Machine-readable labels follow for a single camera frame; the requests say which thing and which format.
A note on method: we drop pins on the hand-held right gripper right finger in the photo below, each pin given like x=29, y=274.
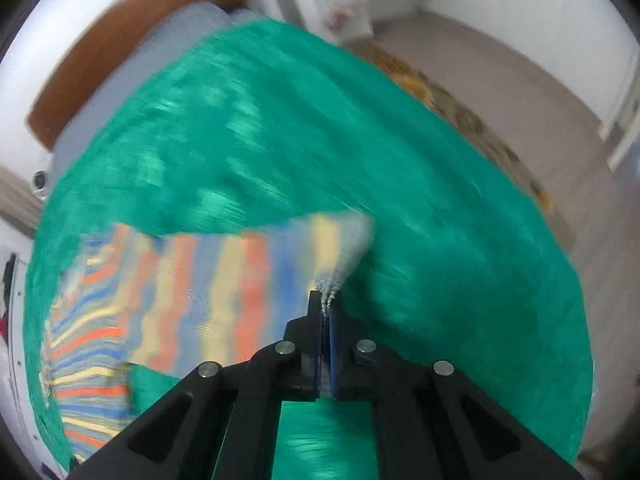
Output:
x=334, y=355

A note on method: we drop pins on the patterned floor rug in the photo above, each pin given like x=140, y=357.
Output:
x=450, y=105

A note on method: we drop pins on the striped knit sweater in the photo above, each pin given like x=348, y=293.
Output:
x=210, y=300

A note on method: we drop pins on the white security camera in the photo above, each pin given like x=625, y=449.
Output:
x=40, y=181

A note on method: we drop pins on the beige curtain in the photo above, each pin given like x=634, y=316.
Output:
x=15, y=200

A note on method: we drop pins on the black item on dresser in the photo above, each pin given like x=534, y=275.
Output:
x=8, y=272

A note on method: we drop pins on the red cloth item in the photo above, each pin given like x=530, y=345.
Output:
x=3, y=326

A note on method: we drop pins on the green fuzzy blanket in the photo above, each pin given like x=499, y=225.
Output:
x=350, y=160

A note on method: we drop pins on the brown wooden headboard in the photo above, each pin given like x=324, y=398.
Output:
x=125, y=25

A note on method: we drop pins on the grey striped bedsheet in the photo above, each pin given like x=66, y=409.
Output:
x=125, y=75

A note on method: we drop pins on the white dresser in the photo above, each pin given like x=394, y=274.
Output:
x=20, y=385

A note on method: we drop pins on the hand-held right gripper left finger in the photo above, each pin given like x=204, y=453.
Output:
x=312, y=360

